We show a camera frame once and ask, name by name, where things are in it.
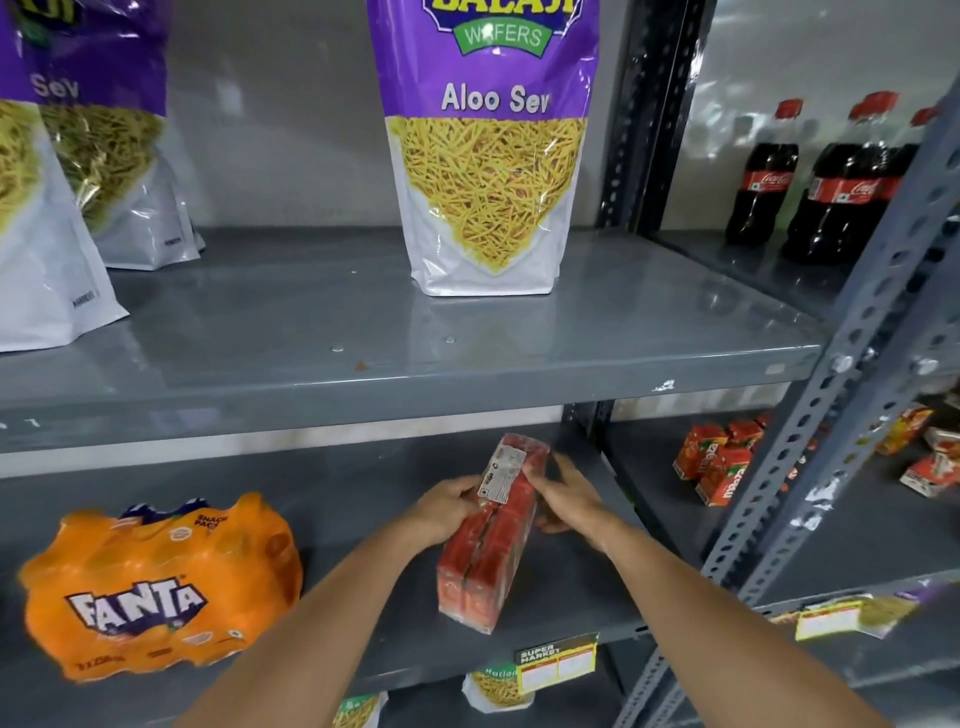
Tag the person's right hand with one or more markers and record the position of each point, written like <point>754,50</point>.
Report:
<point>577,506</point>

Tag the person's left hand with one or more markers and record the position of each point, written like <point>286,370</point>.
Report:
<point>439,514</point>

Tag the person's left thumb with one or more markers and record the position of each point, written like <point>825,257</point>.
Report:
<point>469,485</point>

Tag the person's right thumb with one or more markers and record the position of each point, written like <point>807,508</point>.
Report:
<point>538,474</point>

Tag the red juice carton multipack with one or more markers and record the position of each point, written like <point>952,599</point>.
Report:
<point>487,547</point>

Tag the person's left forearm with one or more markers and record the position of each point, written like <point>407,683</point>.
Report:
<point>300,637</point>

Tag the person's right forearm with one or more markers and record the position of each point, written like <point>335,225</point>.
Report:
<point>720,637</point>

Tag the orange red juice carton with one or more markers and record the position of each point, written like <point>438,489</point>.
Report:
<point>697,452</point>
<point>745,433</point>
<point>943,441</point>
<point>724,478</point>
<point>904,430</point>
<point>930,475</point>

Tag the yellow black price label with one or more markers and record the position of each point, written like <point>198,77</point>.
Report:
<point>556,663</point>

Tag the green white snack bag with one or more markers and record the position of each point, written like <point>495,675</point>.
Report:
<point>496,686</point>
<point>360,711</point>

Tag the purple yellow noodle snack bag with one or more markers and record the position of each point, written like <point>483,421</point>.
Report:
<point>127,150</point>
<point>487,150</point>
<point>37,247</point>

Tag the orange soda can multipack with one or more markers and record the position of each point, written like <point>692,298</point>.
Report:
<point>157,592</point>

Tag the dark cola bottle red cap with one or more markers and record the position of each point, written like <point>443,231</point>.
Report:
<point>844,187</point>
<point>765,180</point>
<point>907,150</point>

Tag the grey slotted upright post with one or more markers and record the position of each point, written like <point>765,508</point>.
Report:
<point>870,315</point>
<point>817,525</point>

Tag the dark slotted upright post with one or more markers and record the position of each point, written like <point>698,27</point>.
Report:
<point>652,112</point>

